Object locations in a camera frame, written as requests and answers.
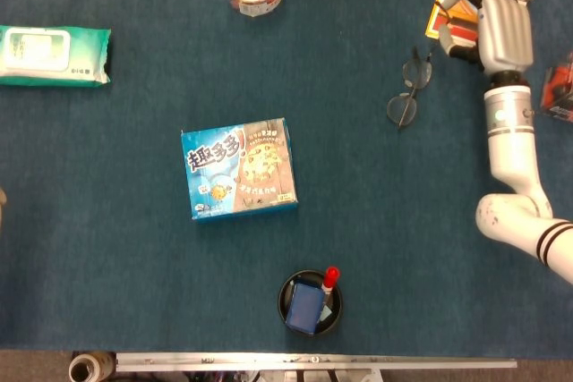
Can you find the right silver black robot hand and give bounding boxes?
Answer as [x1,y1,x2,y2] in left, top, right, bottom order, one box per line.
[437,0,535,78]

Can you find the black-framed eyeglasses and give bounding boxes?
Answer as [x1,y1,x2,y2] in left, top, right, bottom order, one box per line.
[386,45,435,132]

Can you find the red black packaged box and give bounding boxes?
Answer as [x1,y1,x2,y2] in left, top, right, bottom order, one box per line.
[538,48,573,123]

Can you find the green wet wipes pack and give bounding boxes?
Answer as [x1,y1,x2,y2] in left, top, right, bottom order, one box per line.
[0,24,112,88]

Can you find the brown tape roll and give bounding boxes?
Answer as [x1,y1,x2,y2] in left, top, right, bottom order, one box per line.
[68,352,116,382]

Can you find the blue cookie box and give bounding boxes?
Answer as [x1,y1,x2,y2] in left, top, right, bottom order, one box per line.
[180,116,299,225]

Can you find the red cap marker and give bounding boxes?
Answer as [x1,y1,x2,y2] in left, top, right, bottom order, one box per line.
[318,266,341,311]

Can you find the blue whiteboard eraser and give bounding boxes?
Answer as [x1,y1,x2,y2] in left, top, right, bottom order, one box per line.
[285,277,326,336]

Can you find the black round pen cup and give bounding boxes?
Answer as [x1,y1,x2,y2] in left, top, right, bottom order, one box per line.
[277,268,344,337]

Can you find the aluminium rail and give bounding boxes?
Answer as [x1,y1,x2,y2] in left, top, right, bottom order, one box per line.
[115,352,518,373]

